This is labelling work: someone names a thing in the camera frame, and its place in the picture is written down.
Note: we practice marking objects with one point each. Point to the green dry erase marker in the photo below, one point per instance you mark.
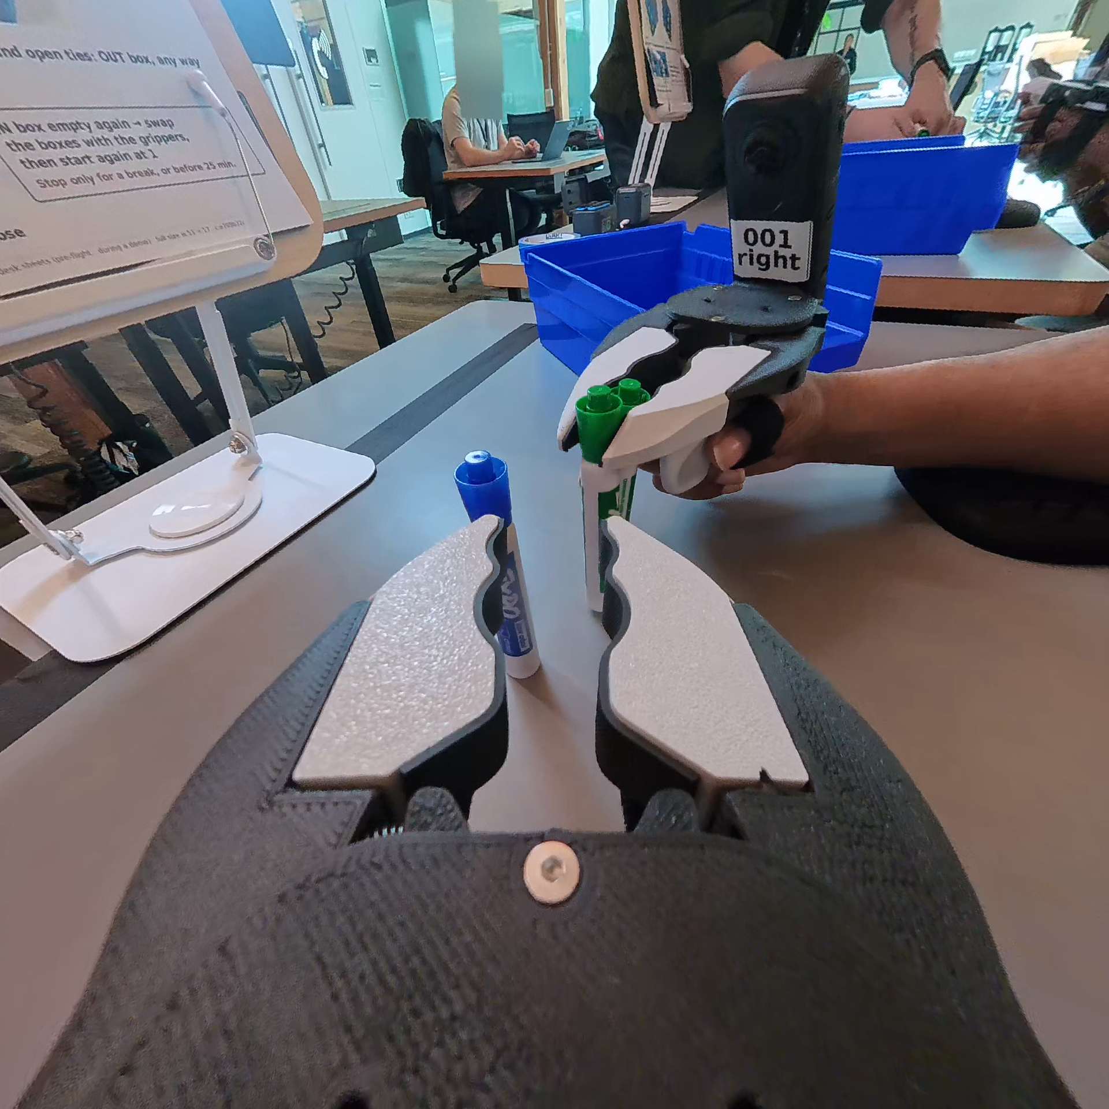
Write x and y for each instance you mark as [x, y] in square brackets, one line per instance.
[632, 393]
[599, 423]

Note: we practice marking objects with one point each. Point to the black wristwatch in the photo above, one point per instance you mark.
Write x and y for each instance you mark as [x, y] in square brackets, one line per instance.
[931, 64]

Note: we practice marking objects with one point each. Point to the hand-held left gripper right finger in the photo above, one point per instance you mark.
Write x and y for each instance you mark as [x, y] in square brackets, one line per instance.
[694, 683]

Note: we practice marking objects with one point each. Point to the black electronic device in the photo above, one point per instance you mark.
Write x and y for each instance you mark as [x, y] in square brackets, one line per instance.
[633, 203]
[593, 220]

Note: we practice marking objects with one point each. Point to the black textured wrist pad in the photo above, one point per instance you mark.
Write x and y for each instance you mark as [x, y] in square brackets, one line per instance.
[996, 520]

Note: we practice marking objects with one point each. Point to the grey laptop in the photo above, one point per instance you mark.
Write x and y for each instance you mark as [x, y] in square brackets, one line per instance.
[555, 138]

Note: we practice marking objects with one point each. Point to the printed instruction sheet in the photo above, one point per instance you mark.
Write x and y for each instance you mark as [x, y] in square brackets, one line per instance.
[105, 129]

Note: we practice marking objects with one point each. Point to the black office chair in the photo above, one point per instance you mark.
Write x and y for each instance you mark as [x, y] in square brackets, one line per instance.
[251, 320]
[424, 173]

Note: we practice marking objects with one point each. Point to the hanging instruction board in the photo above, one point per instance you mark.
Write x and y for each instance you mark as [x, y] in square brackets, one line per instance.
[663, 60]

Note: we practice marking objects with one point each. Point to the long wooden desk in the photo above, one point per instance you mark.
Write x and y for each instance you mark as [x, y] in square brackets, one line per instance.
[364, 210]

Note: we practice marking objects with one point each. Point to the wooden office desk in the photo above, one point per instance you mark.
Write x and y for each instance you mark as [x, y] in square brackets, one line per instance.
[521, 166]

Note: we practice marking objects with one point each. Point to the wooden board document stand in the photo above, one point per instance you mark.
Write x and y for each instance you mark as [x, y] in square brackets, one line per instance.
[286, 467]

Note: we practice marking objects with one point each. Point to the blue plastic bin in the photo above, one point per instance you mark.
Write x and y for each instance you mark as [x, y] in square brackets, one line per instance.
[918, 199]
[572, 294]

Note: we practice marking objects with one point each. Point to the blue dry erase marker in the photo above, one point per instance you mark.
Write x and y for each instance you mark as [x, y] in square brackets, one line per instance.
[485, 484]

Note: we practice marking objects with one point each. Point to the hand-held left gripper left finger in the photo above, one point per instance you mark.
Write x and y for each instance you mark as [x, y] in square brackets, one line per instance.
[407, 676]

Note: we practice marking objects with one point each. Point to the wood-edged grey table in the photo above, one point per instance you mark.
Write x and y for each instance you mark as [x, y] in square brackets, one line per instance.
[954, 277]

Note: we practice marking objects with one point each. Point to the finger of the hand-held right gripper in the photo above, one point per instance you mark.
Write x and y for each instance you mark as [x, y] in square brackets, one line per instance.
[684, 402]
[629, 355]

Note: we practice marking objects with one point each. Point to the person's right forearm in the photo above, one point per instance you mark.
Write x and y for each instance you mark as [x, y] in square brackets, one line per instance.
[954, 406]

